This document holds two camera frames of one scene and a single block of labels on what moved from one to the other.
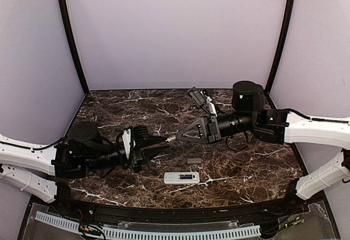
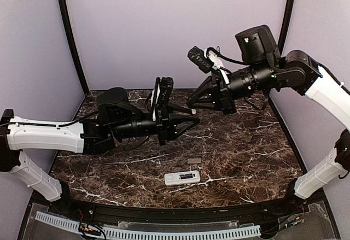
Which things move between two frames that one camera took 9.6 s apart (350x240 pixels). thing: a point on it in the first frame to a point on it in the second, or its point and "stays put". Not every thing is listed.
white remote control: [174, 178] stays put
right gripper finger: [204, 138] to [205, 101]
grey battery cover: [194, 160] stays put
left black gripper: [138, 157] to [163, 123]
